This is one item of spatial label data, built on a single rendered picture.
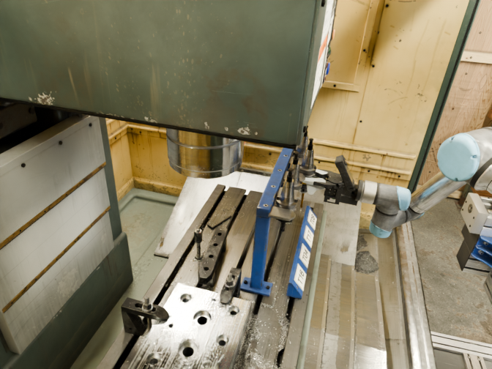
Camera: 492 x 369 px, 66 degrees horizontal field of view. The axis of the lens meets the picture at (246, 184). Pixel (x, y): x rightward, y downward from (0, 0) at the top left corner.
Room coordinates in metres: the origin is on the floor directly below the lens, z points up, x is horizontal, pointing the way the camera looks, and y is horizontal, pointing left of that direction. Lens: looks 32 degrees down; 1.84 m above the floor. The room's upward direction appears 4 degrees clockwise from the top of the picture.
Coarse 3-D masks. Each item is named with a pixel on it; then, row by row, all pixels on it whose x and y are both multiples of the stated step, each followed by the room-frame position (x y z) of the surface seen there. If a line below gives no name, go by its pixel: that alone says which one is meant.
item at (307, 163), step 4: (308, 152) 1.12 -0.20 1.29; (312, 152) 1.12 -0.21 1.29; (304, 156) 1.13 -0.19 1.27; (308, 156) 1.12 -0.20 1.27; (312, 156) 1.12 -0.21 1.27; (304, 160) 1.12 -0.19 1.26; (308, 160) 1.11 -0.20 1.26; (312, 160) 1.12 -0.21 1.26; (304, 164) 1.12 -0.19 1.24; (308, 164) 1.11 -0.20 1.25; (312, 164) 1.12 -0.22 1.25; (304, 168) 1.11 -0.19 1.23; (308, 168) 1.11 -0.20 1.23; (312, 168) 1.12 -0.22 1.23
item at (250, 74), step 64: (0, 0) 0.66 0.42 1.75; (64, 0) 0.64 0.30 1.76; (128, 0) 0.61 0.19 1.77; (192, 0) 0.59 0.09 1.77; (256, 0) 0.57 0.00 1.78; (320, 0) 0.55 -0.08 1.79; (0, 64) 0.67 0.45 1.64; (64, 64) 0.64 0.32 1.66; (128, 64) 0.61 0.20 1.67; (192, 64) 0.59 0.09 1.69; (256, 64) 0.57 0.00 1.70; (192, 128) 0.59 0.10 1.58; (256, 128) 0.56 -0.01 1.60
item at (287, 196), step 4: (292, 180) 0.92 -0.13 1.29; (284, 184) 0.92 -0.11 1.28; (288, 184) 0.91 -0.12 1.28; (292, 184) 0.92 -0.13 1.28; (284, 188) 0.92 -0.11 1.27; (288, 188) 0.91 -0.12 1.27; (292, 188) 0.91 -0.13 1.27; (284, 192) 0.91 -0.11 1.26; (288, 192) 0.91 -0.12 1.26; (292, 192) 0.91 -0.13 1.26; (280, 196) 0.92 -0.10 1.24; (284, 196) 0.91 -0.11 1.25; (288, 196) 0.91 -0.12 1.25; (292, 196) 0.91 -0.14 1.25; (280, 200) 0.91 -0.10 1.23; (284, 200) 0.91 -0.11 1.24; (288, 200) 0.91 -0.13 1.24; (292, 200) 0.91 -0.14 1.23
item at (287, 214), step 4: (272, 208) 0.89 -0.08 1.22; (276, 208) 0.89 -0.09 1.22; (280, 208) 0.89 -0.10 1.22; (272, 212) 0.87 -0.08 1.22; (276, 212) 0.87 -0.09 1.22; (280, 212) 0.87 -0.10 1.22; (284, 212) 0.87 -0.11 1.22; (288, 212) 0.87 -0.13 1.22; (292, 212) 0.88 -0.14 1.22; (268, 216) 0.85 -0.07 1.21; (272, 216) 0.85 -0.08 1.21; (276, 216) 0.85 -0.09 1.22; (280, 216) 0.85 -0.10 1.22; (284, 216) 0.86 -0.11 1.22; (288, 216) 0.86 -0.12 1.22; (292, 216) 0.86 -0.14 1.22; (288, 220) 0.84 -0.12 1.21
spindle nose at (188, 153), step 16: (176, 144) 0.65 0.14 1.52; (192, 144) 0.64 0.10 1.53; (208, 144) 0.64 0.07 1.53; (224, 144) 0.65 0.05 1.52; (240, 144) 0.68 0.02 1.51; (176, 160) 0.65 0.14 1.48; (192, 160) 0.64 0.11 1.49; (208, 160) 0.64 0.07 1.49; (224, 160) 0.65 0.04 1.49; (240, 160) 0.69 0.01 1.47; (192, 176) 0.64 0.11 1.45; (208, 176) 0.64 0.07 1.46
